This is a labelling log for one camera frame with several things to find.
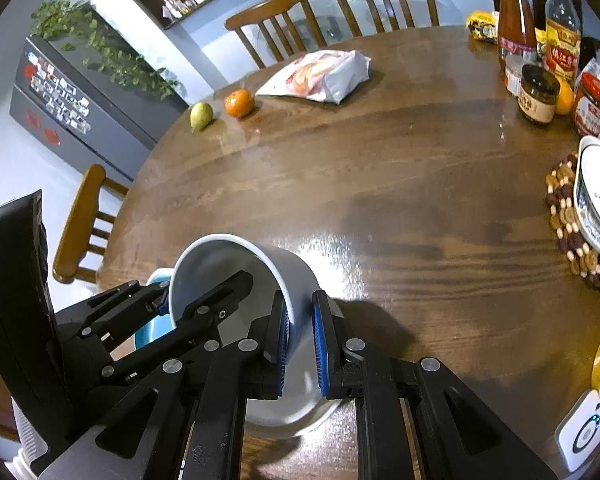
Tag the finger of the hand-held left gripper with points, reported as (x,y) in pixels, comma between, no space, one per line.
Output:
(215,305)
(130,300)

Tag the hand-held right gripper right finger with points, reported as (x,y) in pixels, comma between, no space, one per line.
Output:
(321,350)

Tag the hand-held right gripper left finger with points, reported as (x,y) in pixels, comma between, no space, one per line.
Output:
(279,350)

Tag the medium white bowl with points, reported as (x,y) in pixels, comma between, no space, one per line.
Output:
(300,270)

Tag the dark grey fridge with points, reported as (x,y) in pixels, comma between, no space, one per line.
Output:
(105,130)

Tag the green pear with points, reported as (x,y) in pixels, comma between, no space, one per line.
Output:
(201,115)

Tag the orange fruit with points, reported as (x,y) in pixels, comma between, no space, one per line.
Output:
(239,103)

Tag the cluster of fridge magnets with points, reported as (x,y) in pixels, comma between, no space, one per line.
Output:
(60,92)

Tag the trailing green plant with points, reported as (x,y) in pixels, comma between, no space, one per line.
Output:
(105,55)

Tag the white printed snack bag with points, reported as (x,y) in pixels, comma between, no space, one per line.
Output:
(325,75)

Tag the beaded nut trivet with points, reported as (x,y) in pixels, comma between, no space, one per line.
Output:
(560,210)

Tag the dark sauce jar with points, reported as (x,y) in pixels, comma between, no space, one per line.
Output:
(537,100)

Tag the small white label jar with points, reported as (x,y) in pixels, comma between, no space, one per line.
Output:
(514,79)

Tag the yellow citrus fruit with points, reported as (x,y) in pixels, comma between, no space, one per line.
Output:
(564,100)

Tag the yellow snack packet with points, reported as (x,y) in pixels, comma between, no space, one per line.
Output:
(482,27)

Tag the red lid jar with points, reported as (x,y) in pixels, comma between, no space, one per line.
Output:
(592,105)

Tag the red sauce bottle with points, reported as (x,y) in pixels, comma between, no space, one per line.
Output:
(515,20)

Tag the amber bottle with yellow label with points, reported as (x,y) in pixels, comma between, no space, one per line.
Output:
(562,35)

